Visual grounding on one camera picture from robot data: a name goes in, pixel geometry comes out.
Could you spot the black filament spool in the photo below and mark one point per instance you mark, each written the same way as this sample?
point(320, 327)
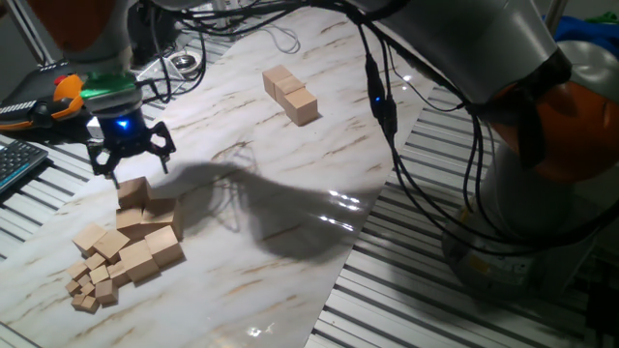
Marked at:
point(145, 29)

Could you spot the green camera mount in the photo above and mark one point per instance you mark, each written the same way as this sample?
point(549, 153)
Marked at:
point(106, 82)

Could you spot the blue bag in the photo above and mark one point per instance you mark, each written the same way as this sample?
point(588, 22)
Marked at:
point(590, 31)

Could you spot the tiny wooden cube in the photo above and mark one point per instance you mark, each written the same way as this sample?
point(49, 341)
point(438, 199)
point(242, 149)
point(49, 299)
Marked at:
point(84, 279)
point(88, 288)
point(90, 304)
point(77, 301)
point(72, 287)

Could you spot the large wooden cube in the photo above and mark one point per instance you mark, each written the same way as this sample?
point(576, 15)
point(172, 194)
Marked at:
point(301, 106)
point(126, 220)
point(274, 77)
point(162, 215)
point(131, 192)
point(289, 86)

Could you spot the small wooden cube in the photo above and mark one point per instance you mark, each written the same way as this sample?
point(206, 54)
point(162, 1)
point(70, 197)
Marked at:
point(106, 291)
point(99, 274)
point(118, 273)
point(77, 269)
point(95, 261)

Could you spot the marble pattern board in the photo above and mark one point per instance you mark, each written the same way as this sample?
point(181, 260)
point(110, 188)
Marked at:
point(290, 290)

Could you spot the green cloth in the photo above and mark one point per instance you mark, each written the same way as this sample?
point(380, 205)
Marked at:
point(604, 18)

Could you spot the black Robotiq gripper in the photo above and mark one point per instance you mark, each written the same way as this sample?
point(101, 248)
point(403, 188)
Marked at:
point(123, 137)

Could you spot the medium wooden cube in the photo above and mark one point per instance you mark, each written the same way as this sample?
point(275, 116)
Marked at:
point(138, 261)
point(89, 238)
point(164, 245)
point(111, 244)

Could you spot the aluminium frame post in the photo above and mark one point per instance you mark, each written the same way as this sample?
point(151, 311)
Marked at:
point(26, 31)
point(220, 12)

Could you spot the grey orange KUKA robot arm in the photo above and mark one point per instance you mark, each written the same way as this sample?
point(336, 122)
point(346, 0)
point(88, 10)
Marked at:
point(474, 43)

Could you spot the orange black teach pendant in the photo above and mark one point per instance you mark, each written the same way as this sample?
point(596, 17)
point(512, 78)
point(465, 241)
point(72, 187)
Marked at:
point(65, 92)

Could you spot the aluminium frame beam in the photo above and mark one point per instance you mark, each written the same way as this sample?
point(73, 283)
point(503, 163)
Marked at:
point(556, 8)

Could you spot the black computer keyboard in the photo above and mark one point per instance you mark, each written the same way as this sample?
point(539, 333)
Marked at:
point(17, 162)

